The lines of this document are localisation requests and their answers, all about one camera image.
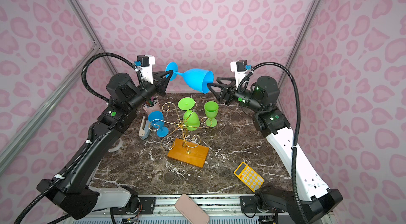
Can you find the green glass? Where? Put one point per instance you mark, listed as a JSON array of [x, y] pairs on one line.
[[211, 111], [190, 117]]

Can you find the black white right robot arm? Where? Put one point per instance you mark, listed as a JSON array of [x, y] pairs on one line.
[[313, 198]]

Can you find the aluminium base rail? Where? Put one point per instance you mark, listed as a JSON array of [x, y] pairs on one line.
[[160, 209]]

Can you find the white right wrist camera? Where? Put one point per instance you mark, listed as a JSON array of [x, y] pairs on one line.
[[240, 69]]

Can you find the yellow calculator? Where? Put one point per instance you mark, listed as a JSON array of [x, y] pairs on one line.
[[249, 177]]

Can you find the white grey stapler tool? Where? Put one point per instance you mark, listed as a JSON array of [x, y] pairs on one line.
[[144, 129]]

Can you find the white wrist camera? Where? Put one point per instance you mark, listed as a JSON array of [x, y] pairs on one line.
[[145, 65], [240, 69]]

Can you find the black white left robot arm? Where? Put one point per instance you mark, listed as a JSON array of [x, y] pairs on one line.
[[70, 190]]

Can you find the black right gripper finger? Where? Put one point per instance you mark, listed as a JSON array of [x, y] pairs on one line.
[[226, 80], [216, 89]]

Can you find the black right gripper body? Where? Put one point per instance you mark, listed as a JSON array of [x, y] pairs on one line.
[[228, 93]]

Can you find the orange wooden rack base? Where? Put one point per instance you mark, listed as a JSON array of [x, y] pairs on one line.
[[192, 154]]

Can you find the gold wire glass rack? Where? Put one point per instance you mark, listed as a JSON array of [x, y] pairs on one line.
[[178, 125]]

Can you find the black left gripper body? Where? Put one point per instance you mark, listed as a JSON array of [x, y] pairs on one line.
[[155, 84]]

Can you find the pink phone case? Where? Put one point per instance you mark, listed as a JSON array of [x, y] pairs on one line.
[[191, 211]]

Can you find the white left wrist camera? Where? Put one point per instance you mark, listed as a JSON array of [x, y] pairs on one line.
[[145, 65]]

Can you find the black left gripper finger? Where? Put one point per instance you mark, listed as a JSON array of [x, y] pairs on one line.
[[163, 74], [162, 82]]

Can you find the masking tape roll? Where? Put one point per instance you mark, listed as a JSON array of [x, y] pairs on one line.
[[117, 146]]

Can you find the pink pen holder cup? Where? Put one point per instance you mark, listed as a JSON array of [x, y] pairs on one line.
[[152, 105]]

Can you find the blue glass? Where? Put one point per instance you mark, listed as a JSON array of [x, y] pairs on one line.
[[196, 79], [157, 122]]

